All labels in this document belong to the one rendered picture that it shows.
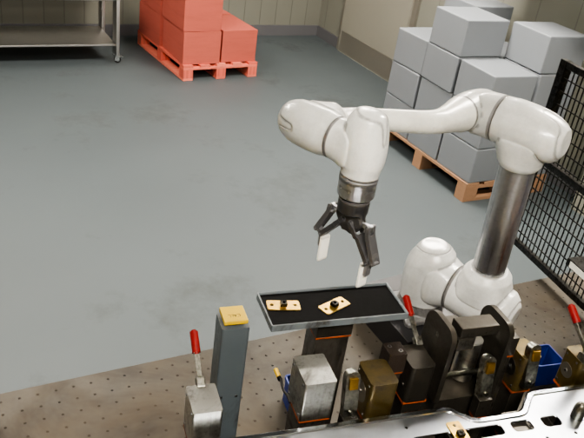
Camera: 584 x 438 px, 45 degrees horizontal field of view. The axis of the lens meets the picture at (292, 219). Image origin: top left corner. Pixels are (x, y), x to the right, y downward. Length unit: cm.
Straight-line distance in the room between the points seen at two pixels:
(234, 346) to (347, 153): 55
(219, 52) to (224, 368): 527
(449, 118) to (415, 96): 374
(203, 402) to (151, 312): 201
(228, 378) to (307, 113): 69
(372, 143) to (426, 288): 90
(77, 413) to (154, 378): 25
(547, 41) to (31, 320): 366
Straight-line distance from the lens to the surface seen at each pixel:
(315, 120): 161
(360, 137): 154
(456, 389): 198
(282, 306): 177
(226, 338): 174
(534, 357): 199
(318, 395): 169
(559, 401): 202
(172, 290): 379
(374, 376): 176
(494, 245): 217
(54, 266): 398
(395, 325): 241
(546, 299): 301
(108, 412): 214
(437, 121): 185
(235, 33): 689
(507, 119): 197
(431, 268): 231
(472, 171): 516
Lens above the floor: 221
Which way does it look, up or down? 29 degrees down
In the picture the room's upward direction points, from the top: 9 degrees clockwise
